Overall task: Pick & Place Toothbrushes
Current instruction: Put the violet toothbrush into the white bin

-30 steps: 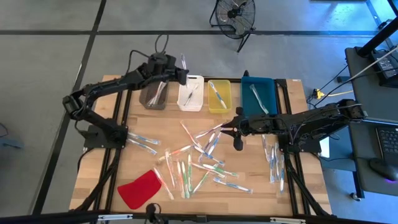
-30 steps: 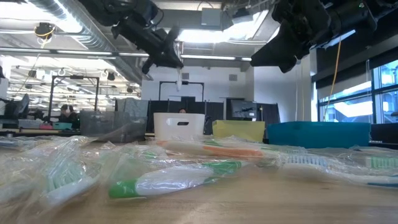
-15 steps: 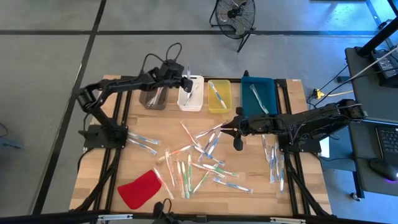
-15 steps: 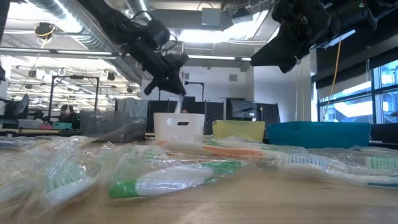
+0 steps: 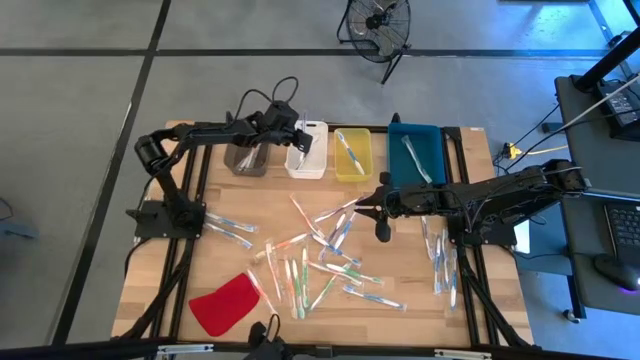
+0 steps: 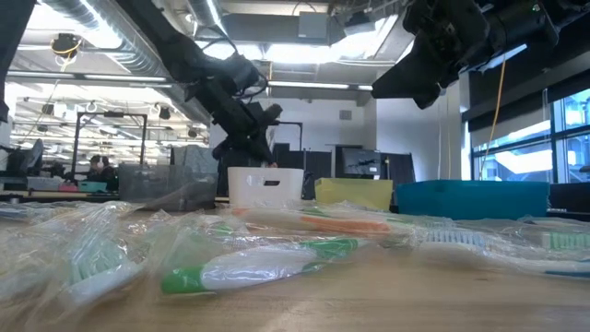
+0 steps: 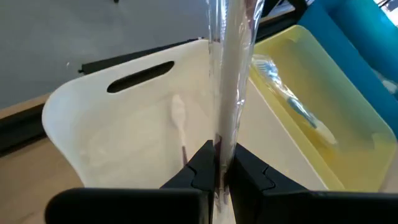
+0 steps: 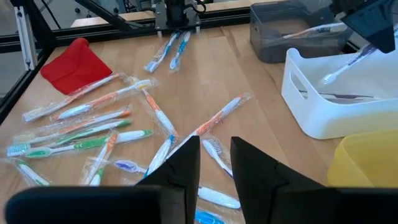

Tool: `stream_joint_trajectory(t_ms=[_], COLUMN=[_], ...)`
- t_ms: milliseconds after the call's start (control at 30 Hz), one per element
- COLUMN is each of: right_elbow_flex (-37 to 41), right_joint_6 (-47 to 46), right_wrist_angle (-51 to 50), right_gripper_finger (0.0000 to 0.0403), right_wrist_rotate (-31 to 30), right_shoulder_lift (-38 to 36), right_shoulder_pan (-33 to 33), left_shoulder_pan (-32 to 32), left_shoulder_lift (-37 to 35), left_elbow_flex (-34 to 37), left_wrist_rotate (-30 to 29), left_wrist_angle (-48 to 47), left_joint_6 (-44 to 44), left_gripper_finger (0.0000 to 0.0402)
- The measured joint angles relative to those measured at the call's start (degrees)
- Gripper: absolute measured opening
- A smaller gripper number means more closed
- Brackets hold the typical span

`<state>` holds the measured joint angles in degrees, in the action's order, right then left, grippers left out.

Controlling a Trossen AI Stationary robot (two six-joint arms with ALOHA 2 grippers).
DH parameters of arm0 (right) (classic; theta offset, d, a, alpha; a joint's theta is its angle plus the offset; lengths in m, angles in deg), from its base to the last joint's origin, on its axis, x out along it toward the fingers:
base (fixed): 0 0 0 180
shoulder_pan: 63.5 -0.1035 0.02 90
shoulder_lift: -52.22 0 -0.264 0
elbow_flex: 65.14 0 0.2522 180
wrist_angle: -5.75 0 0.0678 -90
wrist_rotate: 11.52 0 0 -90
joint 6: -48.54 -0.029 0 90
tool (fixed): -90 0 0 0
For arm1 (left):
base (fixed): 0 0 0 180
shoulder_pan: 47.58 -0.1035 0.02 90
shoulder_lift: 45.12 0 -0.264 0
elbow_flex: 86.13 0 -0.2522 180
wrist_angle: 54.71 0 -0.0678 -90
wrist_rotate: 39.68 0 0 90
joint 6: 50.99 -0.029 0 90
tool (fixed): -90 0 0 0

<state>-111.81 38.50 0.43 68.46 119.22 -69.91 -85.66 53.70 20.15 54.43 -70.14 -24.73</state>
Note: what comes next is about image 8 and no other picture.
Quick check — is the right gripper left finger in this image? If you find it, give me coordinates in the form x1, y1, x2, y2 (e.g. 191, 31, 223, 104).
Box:
136, 136, 201, 224

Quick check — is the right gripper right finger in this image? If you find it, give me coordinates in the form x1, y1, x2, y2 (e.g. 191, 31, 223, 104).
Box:
230, 136, 326, 224

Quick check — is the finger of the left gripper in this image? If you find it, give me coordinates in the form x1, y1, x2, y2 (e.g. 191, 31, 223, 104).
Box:
341, 0, 398, 54

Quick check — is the orange toothbrush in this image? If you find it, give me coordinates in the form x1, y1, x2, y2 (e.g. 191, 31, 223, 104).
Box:
281, 22, 348, 40
81, 132, 121, 187
164, 91, 254, 156
11, 108, 133, 144
50, 78, 156, 122
22, 72, 123, 123
129, 76, 180, 138

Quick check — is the grey transparent plastic bin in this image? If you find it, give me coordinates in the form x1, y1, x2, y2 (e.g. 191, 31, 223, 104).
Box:
249, 0, 354, 64

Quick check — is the white plastic bin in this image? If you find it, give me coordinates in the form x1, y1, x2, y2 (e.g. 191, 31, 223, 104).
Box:
280, 46, 398, 140

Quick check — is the yellow plastic bin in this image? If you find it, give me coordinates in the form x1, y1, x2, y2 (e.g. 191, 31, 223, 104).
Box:
326, 129, 398, 189

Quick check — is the red cloth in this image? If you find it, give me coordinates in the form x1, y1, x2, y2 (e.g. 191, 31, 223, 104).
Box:
40, 37, 113, 96

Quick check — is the silver frame bracket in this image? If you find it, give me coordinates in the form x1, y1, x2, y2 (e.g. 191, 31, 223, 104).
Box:
14, 5, 39, 72

